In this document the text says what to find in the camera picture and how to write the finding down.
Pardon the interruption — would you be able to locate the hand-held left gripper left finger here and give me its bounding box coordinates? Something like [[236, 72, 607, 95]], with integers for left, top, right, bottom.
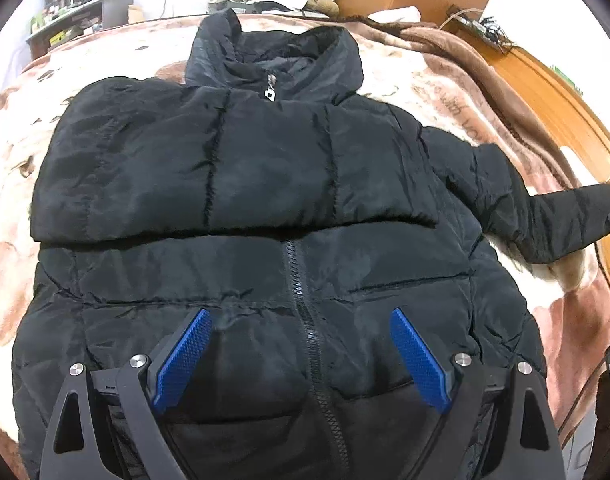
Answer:
[[39, 307, 213, 480]]

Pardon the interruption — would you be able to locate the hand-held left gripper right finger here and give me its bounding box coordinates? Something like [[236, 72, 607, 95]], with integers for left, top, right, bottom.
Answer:
[[390, 307, 566, 480]]

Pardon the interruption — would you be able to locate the black puffer jacket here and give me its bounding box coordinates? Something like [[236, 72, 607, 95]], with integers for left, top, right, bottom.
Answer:
[[12, 10, 610, 480]]

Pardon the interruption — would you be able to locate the wooden headboard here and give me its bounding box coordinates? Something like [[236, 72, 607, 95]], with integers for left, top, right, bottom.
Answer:
[[440, 22, 610, 311]]

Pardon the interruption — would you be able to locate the brown fleece blanket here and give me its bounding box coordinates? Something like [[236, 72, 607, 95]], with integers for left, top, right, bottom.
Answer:
[[335, 12, 610, 311]]

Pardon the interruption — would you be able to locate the beige brown patterned blanket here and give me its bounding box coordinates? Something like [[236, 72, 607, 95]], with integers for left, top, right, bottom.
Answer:
[[0, 12, 610, 480]]

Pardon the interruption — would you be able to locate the white cloth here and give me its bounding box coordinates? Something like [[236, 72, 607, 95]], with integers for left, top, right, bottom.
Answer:
[[372, 6, 426, 25]]

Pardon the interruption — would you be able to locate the cluttered grey shelf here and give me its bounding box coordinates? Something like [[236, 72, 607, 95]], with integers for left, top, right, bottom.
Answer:
[[25, 0, 136, 59]]

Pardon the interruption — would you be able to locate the power strip with cables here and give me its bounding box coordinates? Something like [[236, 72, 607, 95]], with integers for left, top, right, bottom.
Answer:
[[441, 4, 516, 55]]

